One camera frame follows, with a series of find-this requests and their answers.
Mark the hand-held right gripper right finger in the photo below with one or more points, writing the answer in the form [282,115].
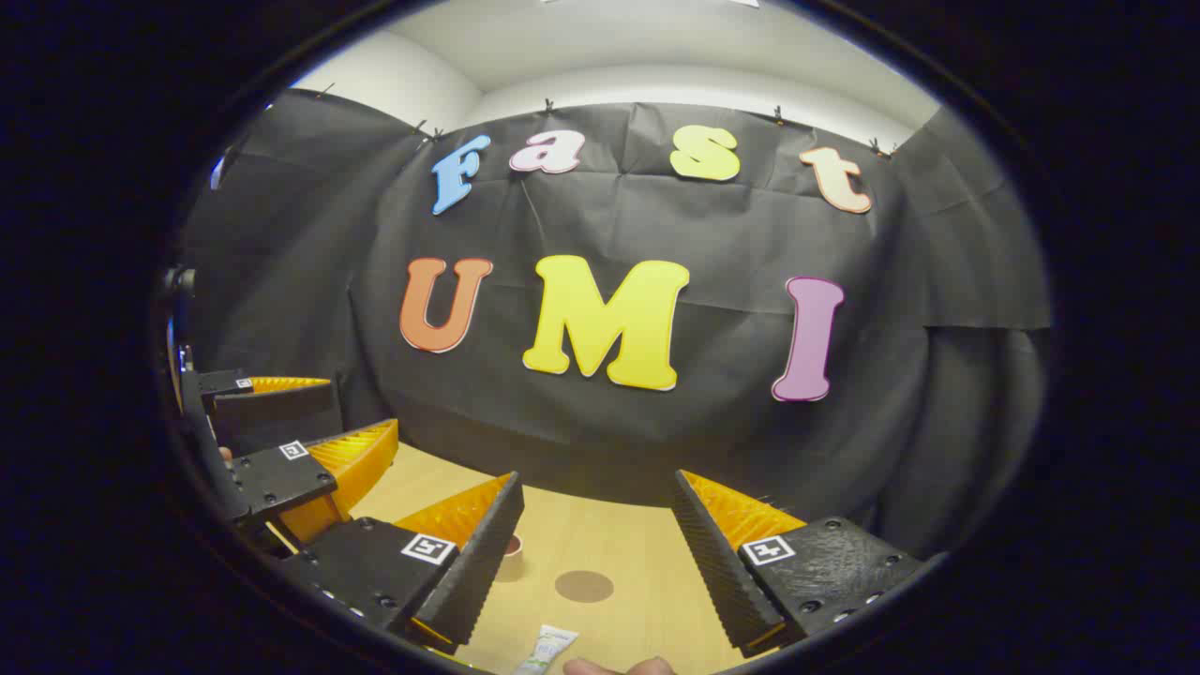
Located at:
[712,562]

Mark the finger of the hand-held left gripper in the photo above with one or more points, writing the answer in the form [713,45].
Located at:
[272,405]
[281,478]

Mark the white toothpaste tube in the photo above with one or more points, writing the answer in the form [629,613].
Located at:
[546,649]

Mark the wooden desktop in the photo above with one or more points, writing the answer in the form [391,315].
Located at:
[637,553]

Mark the round brown coaster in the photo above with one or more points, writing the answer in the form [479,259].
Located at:
[583,587]

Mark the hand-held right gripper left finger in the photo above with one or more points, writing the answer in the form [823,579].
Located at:
[473,562]

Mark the black backdrop cloth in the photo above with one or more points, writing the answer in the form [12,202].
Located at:
[712,234]

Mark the beige cup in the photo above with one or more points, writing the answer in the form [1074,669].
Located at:
[511,555]

